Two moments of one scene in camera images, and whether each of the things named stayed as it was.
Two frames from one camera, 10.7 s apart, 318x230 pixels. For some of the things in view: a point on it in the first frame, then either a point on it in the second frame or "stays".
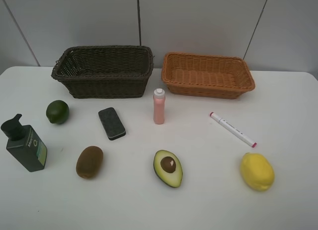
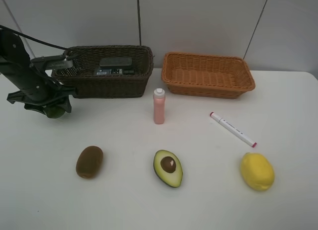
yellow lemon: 256,171 stays
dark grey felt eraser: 112,123 to 115,61
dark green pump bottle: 25,144 to 116,71
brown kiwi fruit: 89,162 stays
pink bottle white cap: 159,104 stays
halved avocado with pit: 168,168 stays
